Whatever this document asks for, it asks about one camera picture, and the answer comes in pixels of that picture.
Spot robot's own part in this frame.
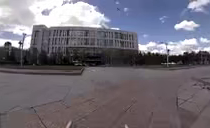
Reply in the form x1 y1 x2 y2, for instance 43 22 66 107
65 120 74 128

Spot row of trees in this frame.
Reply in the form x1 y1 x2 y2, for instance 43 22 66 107
136 50 210 66

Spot dark trees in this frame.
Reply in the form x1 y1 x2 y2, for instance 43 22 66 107
0 41 31 66

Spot grey multi-storey building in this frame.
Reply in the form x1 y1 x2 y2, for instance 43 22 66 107
29 24 140 66

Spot low raised kerb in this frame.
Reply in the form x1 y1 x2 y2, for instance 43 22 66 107
0 66 85 76

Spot pole with signal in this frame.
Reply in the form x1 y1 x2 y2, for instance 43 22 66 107
18 33 27 68

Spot grey pole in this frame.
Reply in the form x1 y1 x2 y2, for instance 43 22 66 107
164 42 171 68

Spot grey concrete slab pavement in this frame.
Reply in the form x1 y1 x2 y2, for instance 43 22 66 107
0 64 210 128

